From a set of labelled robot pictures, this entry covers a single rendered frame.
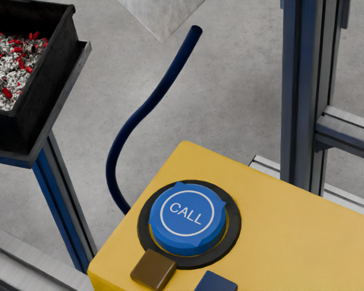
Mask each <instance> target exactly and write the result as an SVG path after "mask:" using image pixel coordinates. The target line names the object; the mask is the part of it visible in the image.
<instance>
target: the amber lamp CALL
mask: <svg viewBox="0 0 364 291"><path fill-rule="evenodd" d="M176 269H177V263H176V262H175V261H173V260H171V259H169V258H167V257H165V256H163V255H161V254H159V253H157V252H155V251H153V250H151V249H147V250H146V252H145V253H144V255H143V256H142V257H141V259H140V260H139V261H138V263H137V265H136V266H135V267H134V269H133V270H132V271H131V273H130V277H131V279H132V280H133V281H135V282H137V283H139V284H141V285H143V286H145V287H147V288H149V289H151V290H153V291H162V289H163V288H164V286H165V285H166V283H167V282H168V280H169V279H170V277H171V276H172V274H173V273H174V271H175V270H176Z"/></svg>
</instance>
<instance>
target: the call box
mask: <svg viewBox="0 0 364 291"><path fill-rule="evenodd" d="M178 181H180V182H182V183H183V184H198V185H202V186H205V187H207V188H209V189H211V190H212V191H214V192H215V193H216V194H217V195H218V196H219V197H220V198H221V200H222V201H224V202H226V204H225V205H224V206H225V212H226V229H225V233H224V235H223V237H222V239H221V240H220V241H219V243H218V244H217V245H216V246H215V247H213V248H212V249H210V250H209V251H207V252H205V253H202V254H200V255H195V256H179V255H175V254H172V253H170V252H168V251H166V250H164V249H163V248H162V247H161V246H160V245H159V244H158V243H157V242H156V240H155V238H154V236H153V232H152V229H151V225H150V224H149V223H148V221H149V220H150V211H151V208H152V206H153V204H154V202H155V200H156V199H157V198H158V197H159V195H161V194H162V193H163V192H165V191H166V190H168V189H169V188H172V187H174V186H175V184H176V182H178ZM147 249H151V250H153V251H155V252H157V253H159V254H161V255H163V256H165V257H167V258H169V259H171V260H173V261H175V262H176V263H177V269H176V270H175V271H174V273H173V274H172V276H171V277H170V279H169V280H168V282H167V283H166V285H165V286H164V288H163V289H162V291H194V289H195V288H196V286H197V284H198V283H199V281H200V280H201V278H202V277H203V275H204V274H205V272H206V271H207V270H210V271H212V272H214V273H216V274H218V275H220V276H222V277H224V278H226V279H228V280H230V281H232V282H234V283H236V284H237V285H238V290H237V291H364V215H363V214H360V213H358V212H356V211H353V210H350V209H349V208H346V207H343V206H341V205H339V204H337V203H334V202H332V201H330V200H327V199H324V198H323V197H320V196H317V195H315V194H313V193H311V192H308V191H306V190H304V189H301V188H298V187H296V186H294V185H291V184H289V183H287V182H285V181H282V180H279V179H278V178H275V177H272V176H270V175H268V174H265V173H263V172H261V171H258V170H256V169H253V168H252V167H249V166H246V165H244V164H242V163H239V162H237V161H234V160H232V159H230V158H227V157H225V156H223V155H220V154H218V153H216V152H213V151H210V150H208V149H206V148H204V147H201V146H199V145H197V144H194V143H192V142H190V141H182V142H181V143H180V144H179V145H178V146H177V148H176V149H175V150H174V151H173V153H172V154H171V156H170V157H169V158H168V160H167V161H166V162H165V164H164V165H163V166H162V167H161V169H160V170H159V172H158V173H157V174H156V176H155V177H154V178H153V180H152V181H151V182H150V183H149V185H148V186H147V188H146V189H145V190H144V192H143V193H142V194H141V196H140V197H139V198H138V200H137V201H136V203H135V204H134V205H133V206H132V208H131V209H130V210H129V212H128V213H127V215H126V216H125V217H124V219H123V220H122V221H121V222H120V224H119V225H118V226H117V228H116V229H115V231H114V232H113V233H112V235H111V236H110V237H109V238H108V240H107V241H106V242H105V244H104V245H103V247H102V248H101V249H100V250H99V252H98V253H97V254H96V256H95V257H94V258H93V260H92V261H91V263H90V264H89V266H88V270H87V274H88V276H89V278H90V281H91V283H92V286H93V288H94V290H95V291H153V290H151V289H149V288H147V287H145V286H143V285H141V284H139V283H137V282H135V281H133V280H132V279H131V277H130V273H131V271H132V270H133V269H134V267H135V266H136V265H137V263H138V261H139V260H140V259H141V257H142V256H143V255H144V253H145V252H146V250H147Z"/></svg>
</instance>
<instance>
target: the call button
mask: <svg viewBox="0 0 364 291"><path fill-rule="evenodd" d="M225 204H226V202H224V201H222V200H221V198H220V197H219V196H218V195H217V194H216V193H215V192H214V191H212V190H211V189H209V188H207V187H205V186H202V185H198V184H183V183H182V182H180V181H178V182H176V184H175V186H174V187H172V188H169V189H168V190H166V191H165V192H163V193H162V194H161V195H159V197H158V198H157V199H156V200H155V202H154V204H153V206H152V208H151V211H150V220H149V221H148V223H149V224H150V225H151V229H152V232H153V236H154V238H155V240H156V242H157V243H158V244H159V245H160V246H161V247H162V248H163V249H164V250H166V251H168V252H170V253H172V254H175V255H179V256H195V255H200V254H202V253H205V252H207V251H209V250H210V249H212V248H213V247H215V246H216V245H217V244H218V243H219V241H220V240H221V239H222V237H223V235H224V233H225V229H226V212H225V206H224V205H225Z"/></svg>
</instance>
